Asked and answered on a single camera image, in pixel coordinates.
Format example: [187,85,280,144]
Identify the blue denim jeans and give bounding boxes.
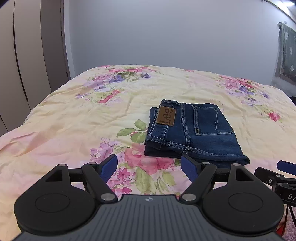
[144,99,250,168]

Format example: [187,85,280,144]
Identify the floral yellow bed quilt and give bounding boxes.
[1,65,295,240]

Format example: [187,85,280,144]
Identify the grey patterned curtain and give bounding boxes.
[272,22,295,86]

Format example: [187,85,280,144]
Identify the beige wardrobe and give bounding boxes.
[1,1,71,135]

